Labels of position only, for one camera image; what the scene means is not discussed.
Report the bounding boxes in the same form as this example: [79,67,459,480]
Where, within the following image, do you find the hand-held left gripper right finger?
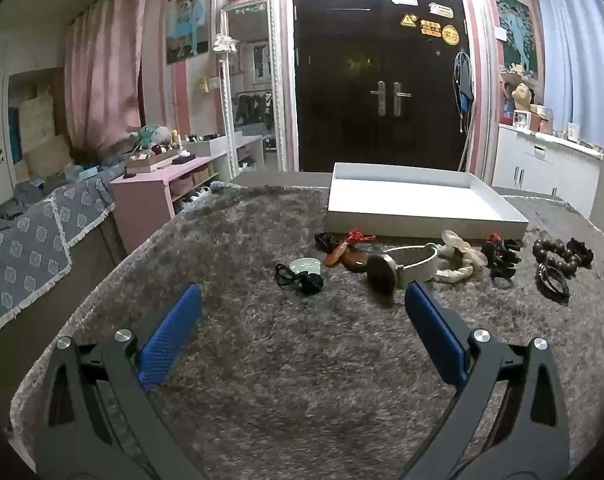
[404,281,572,480]

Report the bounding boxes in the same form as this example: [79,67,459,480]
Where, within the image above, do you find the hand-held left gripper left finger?
[34,282,207,480]

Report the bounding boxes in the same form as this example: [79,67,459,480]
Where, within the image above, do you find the cream white scrunchie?
[434,230,488,283]

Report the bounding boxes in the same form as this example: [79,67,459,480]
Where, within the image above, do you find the round watch white band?
[366,243,441,297]

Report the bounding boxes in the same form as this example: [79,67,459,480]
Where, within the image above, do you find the red knot amber pendant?
[339,229,377,273]

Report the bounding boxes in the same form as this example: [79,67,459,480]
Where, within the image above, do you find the black bangles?
[534,262,571,304]

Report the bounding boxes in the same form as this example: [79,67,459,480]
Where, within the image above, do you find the white shallow tray box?
[326,162,530,241]

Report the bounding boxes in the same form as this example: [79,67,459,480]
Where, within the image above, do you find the wooden bead bracelet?
[532,238,581,276]

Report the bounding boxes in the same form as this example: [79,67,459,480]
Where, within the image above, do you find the grey shaggy rug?
[9,182,604,480]

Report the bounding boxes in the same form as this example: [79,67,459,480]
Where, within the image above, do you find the pink shelf unit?
[109,135,267,233]

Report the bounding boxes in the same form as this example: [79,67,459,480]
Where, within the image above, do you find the sofa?
[0,195,133,401]

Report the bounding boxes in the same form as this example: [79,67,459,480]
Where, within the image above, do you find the blue patterned sofa cloth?
[0,175,118,346]

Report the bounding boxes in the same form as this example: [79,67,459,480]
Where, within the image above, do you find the black scrunchie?
[566,237,595,268]

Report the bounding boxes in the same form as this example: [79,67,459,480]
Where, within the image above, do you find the wooden tray of bottles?
[124,145,193,177]

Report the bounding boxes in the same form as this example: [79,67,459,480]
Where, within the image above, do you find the green plush toy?
[132,124,173,153]

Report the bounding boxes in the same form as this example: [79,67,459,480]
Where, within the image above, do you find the white cabinet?
[490,124,604,221]

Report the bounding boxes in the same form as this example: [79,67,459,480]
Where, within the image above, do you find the cardboard boxes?
[8,67,75,181]

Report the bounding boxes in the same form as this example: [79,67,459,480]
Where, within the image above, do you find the tan plush toy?
[510,82,535,112]

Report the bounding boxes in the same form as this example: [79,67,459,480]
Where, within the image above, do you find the white framed standing mirror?
[218,0,289,181]

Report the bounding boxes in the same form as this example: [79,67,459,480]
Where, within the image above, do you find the dark double door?
[292,0,477,173]

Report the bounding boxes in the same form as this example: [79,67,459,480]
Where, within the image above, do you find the pink curtain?
[62,0,155,153]

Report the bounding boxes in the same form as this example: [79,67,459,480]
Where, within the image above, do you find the white bow ornament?
[214,12,239,55]

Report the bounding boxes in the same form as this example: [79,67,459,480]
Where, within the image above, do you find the blue curtain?
[534,0,604,156]

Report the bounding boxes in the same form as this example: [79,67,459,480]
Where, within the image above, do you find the orange pendant black cord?
[314,231,350,267]

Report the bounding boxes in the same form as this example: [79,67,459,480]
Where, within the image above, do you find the jade pendant black cord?
[274,256,325,295]

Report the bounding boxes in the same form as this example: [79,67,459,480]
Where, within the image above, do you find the hanging bag and cords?
[452,51,477,136]

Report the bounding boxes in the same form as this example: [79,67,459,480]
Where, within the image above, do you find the wall poster teal animal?
[492,0,540,83]

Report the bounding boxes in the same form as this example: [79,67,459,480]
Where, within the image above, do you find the wall poster blue figure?
[165,0,211,66]

